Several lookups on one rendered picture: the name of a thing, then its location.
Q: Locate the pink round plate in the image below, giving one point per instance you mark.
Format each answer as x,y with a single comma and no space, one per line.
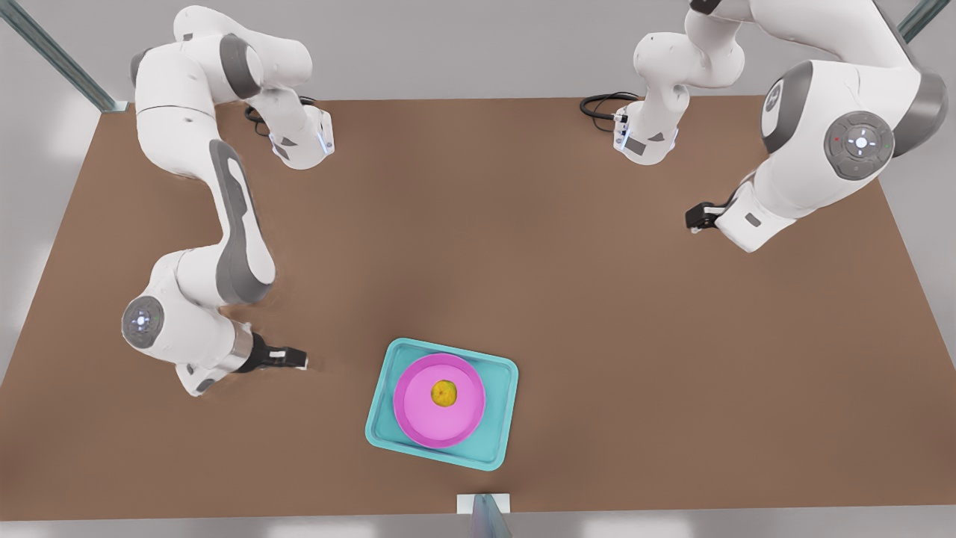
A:
418,418

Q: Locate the orange fruit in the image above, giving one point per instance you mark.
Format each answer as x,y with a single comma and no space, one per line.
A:
444,393

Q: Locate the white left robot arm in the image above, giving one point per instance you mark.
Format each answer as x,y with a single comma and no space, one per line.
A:
836,97

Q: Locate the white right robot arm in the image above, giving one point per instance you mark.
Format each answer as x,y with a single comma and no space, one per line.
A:
179,119

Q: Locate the teal rectangular tray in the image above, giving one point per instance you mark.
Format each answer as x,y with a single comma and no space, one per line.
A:
500,418

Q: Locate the silver frame post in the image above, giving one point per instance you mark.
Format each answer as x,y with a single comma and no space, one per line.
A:
920,16
56,52
487,515

